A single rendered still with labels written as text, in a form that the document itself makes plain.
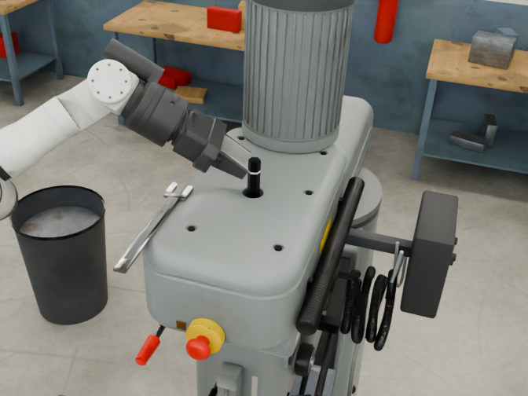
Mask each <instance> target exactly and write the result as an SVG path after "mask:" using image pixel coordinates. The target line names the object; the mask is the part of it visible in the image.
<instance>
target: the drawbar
mask: <svg viewBox="0 0 528 396"><path fill-rule="evenodd" d="M248 170H249V171H250V172H251V173H258V172H259V171H260V170H261V160H260V159H259V158H258V157H251V158H250V159H249V160H248ZM259 190H260V173H258V174H250V173H249V172H248V173H247V197H248V198H259Z"/></svg>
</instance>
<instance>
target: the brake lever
mask: <svg viewBox="0 0 528 396"><path fill-rule="evenodd" d="M165 328H166V327H164V326H162V325H161V324H159V326H158V328H157V329H156V331H155V332H154V334H153V335H149V336H148V337H147V339H146V340H145V342H144V344H143V346H142V348H141V349H140V351H139V353H138V355H137V357H136V358H135V361H136V362H137V363H138V364H139V365H146V363H147V362H148V360H149V358H150V357H151V356H152V355H153V353H154V352H155V350H156V348H157V347H158V346H159V344H160V336H161V335H162V333H163V331H164V329H165Z"/></svg>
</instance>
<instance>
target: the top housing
mask: <svg viewBox="0 0 528 396"><path fill-rule="evenodd" d="M227 135H229V136H230V137H231V138H232V139H234V140H235V141H237V142H238V143H239V144H241V145H242V146H244V147H245V148H246V149H247V150H248V151H250V152H251V156H250V157H249V159H250V158H251V157H258V158H259V159H260V160H261V172H260V190H259V198H248V174H246V175H245V177H244V178H243V179H242V180H241V179H239V178H236V177H234V176H232V175H231V174H227V173H226V172H224V171H221V170H219V169H217V168H214V167H212V166H210V167H209V169H208V171H207V172H206V173H203V172H202V171H200V170H198V171H197V172H196V173H195V174H194V175H193V176H192V178H191V179H190V180H189V182H188V183H187V184H186V186H185V187H184V188H183V190H182V191H181V192H180V193H179V194H182V193H183V192H184V191H185V189H186V188H187V186H189V185H191V186H193V191H192V193H191V194H190V195H189V197H188V199H186V200H185V201H180V200H179V201H178V203H177V204H176V205H175V207H174V209H173V210H172V211H171V213H170V214H169V215H168V216H167V218H166V219H165V221H164V222H163V224H162V225H161V226H160V227H159V229H158V230H157V231H156V233H155V234H154V236H153V237H152V239H151V240H150V241H149V242H148V244H147V245H146V246H145V248H144V249H143V251H142V254H143V264H144V273H145V291H146V301H147V307H148V311H149V313H150V314H151V316H152V317H153V319H154V320H156V321H157V322H158V323H159V324H161V325H162V326H164V327H167V328H171V329H174V330H178V331H181V332H186V331H187V329H188V327H189V326H190V324H191V322H192V321H194V320H195V319H197V318H206V319H209V320H212V321H214V322H215V323H217V324H218V325H219V326H220V327H221V328H222V330H223V332H224V333H225V341H224V343H228V344H231V345H234V346H238V347H243V348H246V349H249V350H272V349H275V348H278V347H280V346H282V345H284V344H285V343H286V342H287V341H288V340H289V339H290V338H291V337H292V336H293V335H294V333H295V330H296V327H295V323H296V320H297V317H298V315H299V312H300V310H301V307H302V304H303V302H304V299H305V297H306V288H307V281H308V279H309V277H313V276H314V272H315V270H316V268H317V264H318V262H319V259H320V257H321V253H322V251H323V248H324V246H325V243H326V240H327V238H328V235H329V232H330V229H331V227H332V224H333V222H334V219H335V217H336V213H337V209H338V202H339V198H340V197H342V196H343V185H344V179H345V173H346V165H347V155H346V153H345V152H344V150H343V149H342V148H341V147H340V146H338V145H336V144H334V143H333V144H331V145H329V146H328V147H327V148H324V149H322V150H319V151H316V152H308V153H299V154H291V153H282V152H274V151H271V150H268V149H265V148H262V147H260V146H257V145H256V144H254V143H253V142H251V141H250V140H249V139H247V138H246V136H245V135H244V132H243V130H242V127H241V128H236V129H233V130H231V131H230V132H228V133H227ZM234 159H235V158H234ZM249 159H248V160H249ZM235 160H237V161H238V162H239V163H241V164H242V165H244V166H245V167H246V168H247V169H248V160H247V162H246V163H244V162H242V161H240V160H238V159H235ZM176 321H182V322H185V325H186V330H182V329H179V328H177V325H176Z"/></svg>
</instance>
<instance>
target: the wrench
mask: <svg viewBox="0 0 528 396"><path fill-rule="evenodd" d="M176 188H177V183H174V182H172V183H171V185H170V186H169V187H168V189H167V190H166V192H165V193H164V194H163V197H164V198H166V200H165V201H164V202H163V204H162V205H161V206H160V208H159V209H158V211H157V212H156V213H155V214H154V215H153V216H152V218H151V219H150V221H149V222H148V224H147V225H146V226H145V227H144V229H143V230H142V231H141V232H140V234H139V235H138V236H137V238H136V239H135V240H134V242H133V243H132V244H131V245H130V247H129V248H128V249H127V250H126V252H125V253H124V255H123V256H122V258H121V259H120V260H119V261H118V262H117V263H116V265H115V266H114V268H113V271H114V272H117V273H123V274H125V273H126V272H127V271H128V269H129V268H130V267H131V266H132V265H133V263H134V261H135V260H136V259H137V257H138V256H139V255H140V254H141V252H142V251H143V249H144V248H145V246H146V245H147V244H148V242H149V241H150V240H151V239H152V237H153V236H154V234H155V233H156V231H157V230H158V229H159V227H160V226H161V225H162V224H163V222H164V221H165V219H166V218H167V216H168V215H169V214H170V213H171V211H172V210H173V209H174V207H175V205H176V204H177V203H178V201H179V200H180V201H185V200H186V199H188V197H189V195H190V194H191V193H192V191H193V186H191V185H189V186H187V188H186V189H185V191H184V192H183V193H182V194H177V193H174V191H175V190H176Z"/></svg>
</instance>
